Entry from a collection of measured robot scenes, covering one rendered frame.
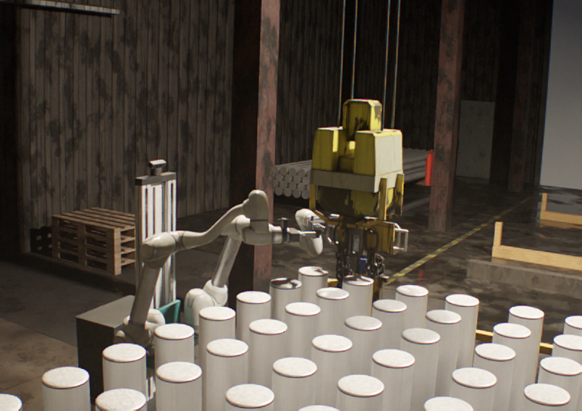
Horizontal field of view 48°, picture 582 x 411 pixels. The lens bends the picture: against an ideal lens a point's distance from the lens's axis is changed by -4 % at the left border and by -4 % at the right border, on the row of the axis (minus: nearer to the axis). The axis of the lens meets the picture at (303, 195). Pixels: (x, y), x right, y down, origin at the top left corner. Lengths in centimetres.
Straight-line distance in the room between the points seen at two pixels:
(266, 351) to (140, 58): 832
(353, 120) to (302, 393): 158
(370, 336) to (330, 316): 44
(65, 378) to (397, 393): 122
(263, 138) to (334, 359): 381
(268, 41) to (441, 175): 576
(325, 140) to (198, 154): 861
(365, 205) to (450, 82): 794
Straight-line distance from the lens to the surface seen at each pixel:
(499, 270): 879
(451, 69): 1126
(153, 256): 368
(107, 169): 1040
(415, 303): 348
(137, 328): 394
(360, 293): 359
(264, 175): 633
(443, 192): 1138
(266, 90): 627
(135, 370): 263
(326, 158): 344
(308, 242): 405
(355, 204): 346
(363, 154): 334
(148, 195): 416
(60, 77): 973
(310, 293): 373
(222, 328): 303
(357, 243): 369
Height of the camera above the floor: 238
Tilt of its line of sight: 10 degrees down
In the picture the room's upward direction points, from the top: 2 degrees clockwise
